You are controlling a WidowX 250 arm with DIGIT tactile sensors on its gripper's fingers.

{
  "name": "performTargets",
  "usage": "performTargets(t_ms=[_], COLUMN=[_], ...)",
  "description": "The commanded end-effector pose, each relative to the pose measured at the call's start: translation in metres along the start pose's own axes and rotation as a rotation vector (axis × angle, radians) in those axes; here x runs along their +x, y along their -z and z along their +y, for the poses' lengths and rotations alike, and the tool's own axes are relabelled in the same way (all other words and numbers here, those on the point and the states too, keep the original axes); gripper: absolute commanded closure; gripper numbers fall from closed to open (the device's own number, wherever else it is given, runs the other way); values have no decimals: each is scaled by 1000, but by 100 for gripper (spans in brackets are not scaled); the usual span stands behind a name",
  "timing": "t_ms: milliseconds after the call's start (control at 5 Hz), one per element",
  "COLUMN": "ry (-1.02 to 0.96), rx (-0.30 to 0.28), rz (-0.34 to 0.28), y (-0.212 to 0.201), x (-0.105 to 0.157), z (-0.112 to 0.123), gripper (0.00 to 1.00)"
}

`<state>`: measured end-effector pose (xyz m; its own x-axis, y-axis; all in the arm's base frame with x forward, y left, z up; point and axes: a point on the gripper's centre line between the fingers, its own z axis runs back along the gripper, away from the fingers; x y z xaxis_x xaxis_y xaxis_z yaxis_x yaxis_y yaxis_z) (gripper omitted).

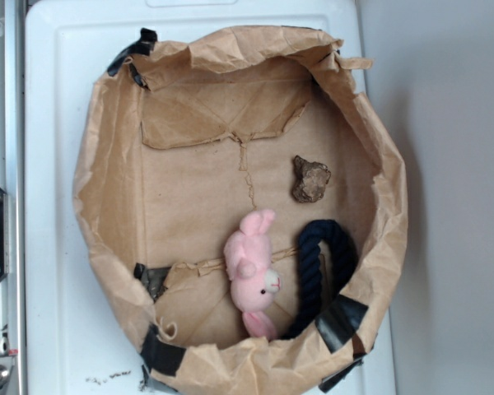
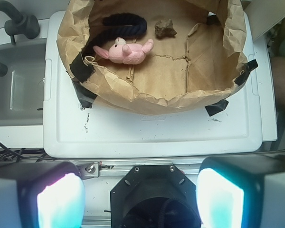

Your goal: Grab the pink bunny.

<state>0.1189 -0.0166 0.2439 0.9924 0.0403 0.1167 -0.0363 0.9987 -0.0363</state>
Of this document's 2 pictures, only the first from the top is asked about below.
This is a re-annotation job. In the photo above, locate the pink plush bunny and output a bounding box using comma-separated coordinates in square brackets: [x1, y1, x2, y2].
[224, 209, 282, 341]

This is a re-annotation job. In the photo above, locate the brown rock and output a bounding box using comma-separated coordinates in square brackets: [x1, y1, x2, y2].
[291, 156, 331, 203]

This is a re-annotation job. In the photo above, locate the brown paper bag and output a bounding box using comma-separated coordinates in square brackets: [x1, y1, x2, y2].
[73, 26, 408, 394]

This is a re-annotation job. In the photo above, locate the dark blue thick rope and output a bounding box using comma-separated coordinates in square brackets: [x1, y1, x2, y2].
[280, 219, 360, 341]

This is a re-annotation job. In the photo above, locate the metal frame rail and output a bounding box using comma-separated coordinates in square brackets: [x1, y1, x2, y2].
[0, 1, 27, 394]

